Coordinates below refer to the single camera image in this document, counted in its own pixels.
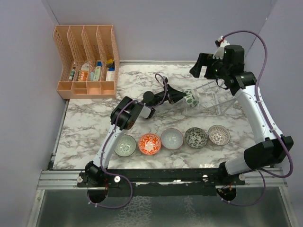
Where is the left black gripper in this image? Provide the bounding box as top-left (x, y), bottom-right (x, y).
top-left (151, 84), bottom-right (186, 106)

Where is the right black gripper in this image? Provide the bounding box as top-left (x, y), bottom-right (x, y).
top-left (190, 52), bottom-right (230, 80)

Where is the green leaf pattern bowl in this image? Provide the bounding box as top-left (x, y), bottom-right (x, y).
top-left (184, 89), bottom-right (200, 108)

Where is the green white geometric bowl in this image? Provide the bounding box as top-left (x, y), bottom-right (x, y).
top-left (114, 135), bottom-right (136, 157)

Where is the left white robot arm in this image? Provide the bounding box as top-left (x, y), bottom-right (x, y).
top-left (85, 83), bottom-right (186, 187)

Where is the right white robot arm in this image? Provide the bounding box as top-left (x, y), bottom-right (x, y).
top-left (189, 45), bottom-right (294, 185)

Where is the blue hexagon red-rim bowl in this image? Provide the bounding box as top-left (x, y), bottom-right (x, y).
top-left (160, 128), bottom-right (184, 150)

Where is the grey leaf pattern bowl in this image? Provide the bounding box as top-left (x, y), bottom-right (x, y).
top-left (184, 127), bottom-right (208, 149)

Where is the orange floral bowl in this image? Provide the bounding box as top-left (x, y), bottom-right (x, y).
top-left (138, 133), bottom-right (161, 155)

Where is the brown white geometric bowl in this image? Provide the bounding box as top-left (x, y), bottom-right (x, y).
top-left (208, 125), bottom-right (231, 146)

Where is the yellow black toy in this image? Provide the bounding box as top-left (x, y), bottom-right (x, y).
top-left (107, 59), bottom-right (115, 68)

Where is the mint green box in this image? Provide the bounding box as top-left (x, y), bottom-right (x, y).
top-left (93, 66), bottom-right (102, 81)

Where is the pink plastic file organizer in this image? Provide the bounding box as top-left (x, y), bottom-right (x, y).
top-left (53, 25), bottom-right (120, 100)

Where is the orange white box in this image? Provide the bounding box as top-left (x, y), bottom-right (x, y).
top-left (78, 70), bottom-right (88, 82)

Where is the small bottle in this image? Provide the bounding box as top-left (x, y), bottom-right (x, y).
top-left (68, 67), bottom-right (76, 81)

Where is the clear wire dish rack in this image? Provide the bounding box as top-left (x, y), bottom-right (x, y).
top-left (183, 80), bottom-right (236, 116)

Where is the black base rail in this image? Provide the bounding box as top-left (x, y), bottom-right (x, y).
top-left (77, 168), bottom-right (245, 197)

